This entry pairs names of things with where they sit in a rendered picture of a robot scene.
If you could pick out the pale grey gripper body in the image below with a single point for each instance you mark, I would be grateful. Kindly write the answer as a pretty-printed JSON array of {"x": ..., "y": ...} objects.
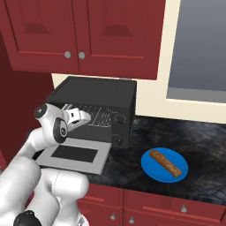
[{"x": 83, "y": 116}]

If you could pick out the tall red cupboard side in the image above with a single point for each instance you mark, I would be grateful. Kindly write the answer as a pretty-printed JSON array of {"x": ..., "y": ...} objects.
[{"x": 20, "y": 97}]

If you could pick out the brown baguette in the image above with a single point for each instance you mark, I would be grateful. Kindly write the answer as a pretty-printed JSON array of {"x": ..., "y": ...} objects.
[{"x": 164, "y": 162}]

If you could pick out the grey round drawer knob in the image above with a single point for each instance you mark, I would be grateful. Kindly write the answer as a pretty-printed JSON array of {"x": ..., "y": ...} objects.
[{"x": 184, "y": 208}]

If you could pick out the black toaster oven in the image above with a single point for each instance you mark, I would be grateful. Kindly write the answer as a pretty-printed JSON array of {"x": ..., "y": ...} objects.
[{"x": 94, "y": 92}]

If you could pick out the grey round cupboard knob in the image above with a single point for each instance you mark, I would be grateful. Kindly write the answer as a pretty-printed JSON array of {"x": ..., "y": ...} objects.
[
  {"x": 81, "y": 55},
  {"x": 67, "y": 54},
  {"x": 131, "y": 220},
  {"x": 113, "y": 216}
]

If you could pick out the grey framed window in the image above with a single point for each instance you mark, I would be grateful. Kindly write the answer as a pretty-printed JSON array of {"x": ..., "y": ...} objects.
[{"x": 200, "y": 47}]

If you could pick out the red base cupboard door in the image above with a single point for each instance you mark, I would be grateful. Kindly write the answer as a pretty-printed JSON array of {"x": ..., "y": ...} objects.
[
  {"x": 100, "y": 216},
  {"x": 164, "y": 220}
]

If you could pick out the black toaster oven timer knob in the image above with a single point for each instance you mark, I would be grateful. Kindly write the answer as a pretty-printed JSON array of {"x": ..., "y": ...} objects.
[{"x": 119, "y": 140}]

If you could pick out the red wall cupboard door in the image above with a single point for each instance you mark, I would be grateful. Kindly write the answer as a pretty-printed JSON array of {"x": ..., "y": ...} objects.
[
  {"x": 123, "y": 35},
  {"x": 41, "y": 32}
]

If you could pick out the grey toaster oven door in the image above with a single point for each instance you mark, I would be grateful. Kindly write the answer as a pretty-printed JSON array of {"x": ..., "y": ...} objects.
[{"x": 88, "y": 164}]

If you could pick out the blue round plate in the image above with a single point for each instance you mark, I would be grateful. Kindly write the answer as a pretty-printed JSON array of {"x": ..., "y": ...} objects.
[{"x": 153, "y": 170}]

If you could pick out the black toaster oven temperature knob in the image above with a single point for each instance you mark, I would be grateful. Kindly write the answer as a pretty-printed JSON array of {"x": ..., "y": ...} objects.
[{"x": 119, "y": 119}]

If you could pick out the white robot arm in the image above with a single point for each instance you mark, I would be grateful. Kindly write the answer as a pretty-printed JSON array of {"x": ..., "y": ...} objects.
[{"x": 44, "y": 188}]

